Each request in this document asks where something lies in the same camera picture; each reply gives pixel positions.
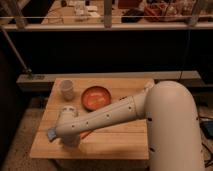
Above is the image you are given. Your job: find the diagonal metal pole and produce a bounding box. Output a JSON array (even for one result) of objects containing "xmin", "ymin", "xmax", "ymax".
[{"xmin": 0, "ymin": 26, "xmax": 33, "ymax": 79}]

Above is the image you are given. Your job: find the orange bowl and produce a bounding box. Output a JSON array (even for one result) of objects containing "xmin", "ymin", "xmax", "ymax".
[{"xmin": 81, "ymin": 86, "xmax": 111, "ymax": 111}]

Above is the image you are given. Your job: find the small white object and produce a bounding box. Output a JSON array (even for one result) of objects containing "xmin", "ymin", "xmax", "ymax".
[{"xmin": 143, "ymin": 82, "xmax": 155, "ymax": 91}]

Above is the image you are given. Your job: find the translucent plastic cup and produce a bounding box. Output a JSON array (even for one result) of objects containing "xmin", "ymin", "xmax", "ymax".
[{"xmin": 60, "ymin": 80, "xmax": 74, "ymax": 101}]

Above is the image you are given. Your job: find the orange pepper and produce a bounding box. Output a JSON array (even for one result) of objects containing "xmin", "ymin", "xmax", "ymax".
[{"xmin": 80, "ymin": 131, "xmax": 92, "ymax": 139}]

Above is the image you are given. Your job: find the grey metal ledge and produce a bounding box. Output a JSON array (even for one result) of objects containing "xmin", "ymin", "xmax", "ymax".
[{"xmin": 16, "ymin": 71, "xmax": 201, "ymax": 92}]

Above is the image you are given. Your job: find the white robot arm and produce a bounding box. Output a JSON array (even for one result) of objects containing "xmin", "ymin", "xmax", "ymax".
[{"xmin": 56, "ymin": 81, "xmax": 205, "ymax": 171}]

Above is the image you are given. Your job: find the wooden table board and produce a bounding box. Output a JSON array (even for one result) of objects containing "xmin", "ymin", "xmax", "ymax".
[{"xmin": 30, "ymin": 78, "xmax": 154, "ymax": 160}]

